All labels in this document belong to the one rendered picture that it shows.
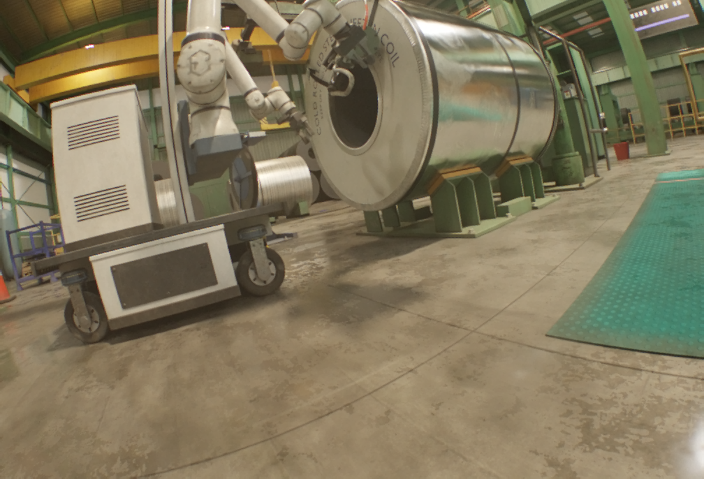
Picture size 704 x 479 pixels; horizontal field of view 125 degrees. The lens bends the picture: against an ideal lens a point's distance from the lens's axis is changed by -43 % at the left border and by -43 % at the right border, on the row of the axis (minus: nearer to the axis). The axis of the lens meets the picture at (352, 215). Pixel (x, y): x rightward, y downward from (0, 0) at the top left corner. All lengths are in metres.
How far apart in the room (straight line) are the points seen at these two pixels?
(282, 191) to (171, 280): 5.50
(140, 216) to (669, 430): 1.29
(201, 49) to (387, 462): 1.05
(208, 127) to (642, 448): 1.24
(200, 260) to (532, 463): 0.97
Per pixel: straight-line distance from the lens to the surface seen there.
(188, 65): 1.03
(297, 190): 6.56
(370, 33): 1.48
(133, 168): 1.16
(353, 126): 2.01
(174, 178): 1.24
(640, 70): 5.63
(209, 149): 1.10
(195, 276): 1.06
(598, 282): 0.81
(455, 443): 0.42
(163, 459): 0.54
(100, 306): 1.21
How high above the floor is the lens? 0.31
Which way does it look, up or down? 4 degrees down
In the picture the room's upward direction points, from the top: 12 degrees counter-clockwise
